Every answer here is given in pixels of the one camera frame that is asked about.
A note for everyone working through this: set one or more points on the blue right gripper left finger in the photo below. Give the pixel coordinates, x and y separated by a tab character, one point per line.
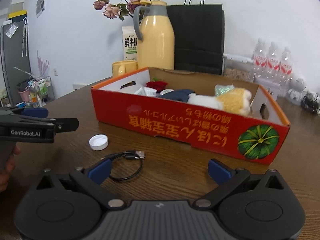
100	171

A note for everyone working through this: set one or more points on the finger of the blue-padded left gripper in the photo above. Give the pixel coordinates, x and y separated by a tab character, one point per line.
35	112

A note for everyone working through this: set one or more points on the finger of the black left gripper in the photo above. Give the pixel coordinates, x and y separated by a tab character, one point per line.
63	125

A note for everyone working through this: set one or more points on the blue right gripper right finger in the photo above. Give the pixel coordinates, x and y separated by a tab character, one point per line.
219	172

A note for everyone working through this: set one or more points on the yellow white plush toy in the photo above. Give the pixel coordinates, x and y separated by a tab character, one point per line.
236	101

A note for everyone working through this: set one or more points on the red rose decoration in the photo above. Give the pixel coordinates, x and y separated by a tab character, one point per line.
157	84

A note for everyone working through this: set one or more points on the person's left hand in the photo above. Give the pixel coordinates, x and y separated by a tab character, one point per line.
9	167

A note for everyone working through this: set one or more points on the red cardboard pumpkin box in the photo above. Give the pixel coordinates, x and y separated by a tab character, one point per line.
256	137

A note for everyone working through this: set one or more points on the dark grey cabinet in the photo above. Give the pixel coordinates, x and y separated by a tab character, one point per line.
15	55

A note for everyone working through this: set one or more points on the yellow mug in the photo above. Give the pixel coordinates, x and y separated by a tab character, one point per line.
122	67

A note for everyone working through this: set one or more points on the iridescent glitter bag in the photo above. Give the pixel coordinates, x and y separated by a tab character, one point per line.
221	89

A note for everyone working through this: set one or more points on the white printed tin box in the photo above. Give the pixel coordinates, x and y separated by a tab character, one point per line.
272	87

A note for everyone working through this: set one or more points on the clear seed container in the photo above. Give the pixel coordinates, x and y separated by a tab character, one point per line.
237	67

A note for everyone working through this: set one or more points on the small white robot toy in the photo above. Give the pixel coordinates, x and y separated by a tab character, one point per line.
296	91

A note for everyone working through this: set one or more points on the white milk carton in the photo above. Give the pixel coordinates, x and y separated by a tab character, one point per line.
129	43

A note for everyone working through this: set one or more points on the left water bottle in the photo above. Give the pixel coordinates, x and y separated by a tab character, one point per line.
259	59

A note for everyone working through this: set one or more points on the water bottle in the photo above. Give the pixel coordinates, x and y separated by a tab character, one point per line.
272	62
259	59
285	71

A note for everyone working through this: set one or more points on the yellow thermos jug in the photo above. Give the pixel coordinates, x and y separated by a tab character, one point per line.
155	35

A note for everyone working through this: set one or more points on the right water bottle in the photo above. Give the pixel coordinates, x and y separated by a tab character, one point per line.
285	71

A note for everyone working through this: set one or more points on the middle water bottle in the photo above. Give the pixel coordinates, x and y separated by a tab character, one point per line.
272	62

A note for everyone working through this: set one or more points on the black paper bag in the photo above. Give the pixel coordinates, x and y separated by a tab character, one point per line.
199	30

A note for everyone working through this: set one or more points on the wire rack with items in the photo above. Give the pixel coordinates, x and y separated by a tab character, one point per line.
37	91

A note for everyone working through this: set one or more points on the wall paper notice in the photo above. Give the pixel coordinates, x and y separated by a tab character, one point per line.
40	7

